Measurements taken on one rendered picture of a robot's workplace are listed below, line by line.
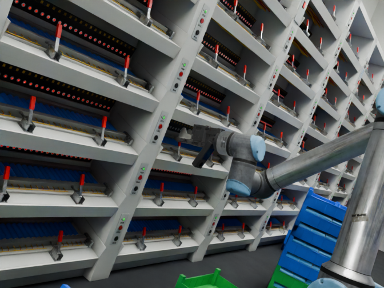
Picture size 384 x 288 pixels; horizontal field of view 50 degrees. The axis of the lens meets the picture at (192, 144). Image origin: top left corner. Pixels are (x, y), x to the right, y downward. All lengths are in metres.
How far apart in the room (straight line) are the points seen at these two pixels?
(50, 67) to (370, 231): 0.96
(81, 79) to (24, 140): 0.22
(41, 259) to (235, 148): 0.74
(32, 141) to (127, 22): 0.43
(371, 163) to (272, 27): 1.06
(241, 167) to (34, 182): 0.68
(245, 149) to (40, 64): 0.75
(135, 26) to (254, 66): 0.95
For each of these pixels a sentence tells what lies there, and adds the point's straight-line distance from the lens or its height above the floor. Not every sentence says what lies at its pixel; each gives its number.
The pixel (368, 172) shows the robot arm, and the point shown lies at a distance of 1.28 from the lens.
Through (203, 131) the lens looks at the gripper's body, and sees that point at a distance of 1.58.
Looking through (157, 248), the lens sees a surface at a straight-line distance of 1.84.
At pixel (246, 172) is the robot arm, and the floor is 0.57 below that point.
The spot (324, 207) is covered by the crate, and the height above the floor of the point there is 0.51.
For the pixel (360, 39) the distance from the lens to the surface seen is 3.51.
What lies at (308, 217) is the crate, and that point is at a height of 0.43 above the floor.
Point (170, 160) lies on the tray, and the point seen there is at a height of 0.49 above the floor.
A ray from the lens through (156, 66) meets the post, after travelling 1.49.
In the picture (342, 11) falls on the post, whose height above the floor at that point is 1.61.
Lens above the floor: 0.70
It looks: 4 degrees down
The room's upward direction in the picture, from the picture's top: 22 degrees clockwise
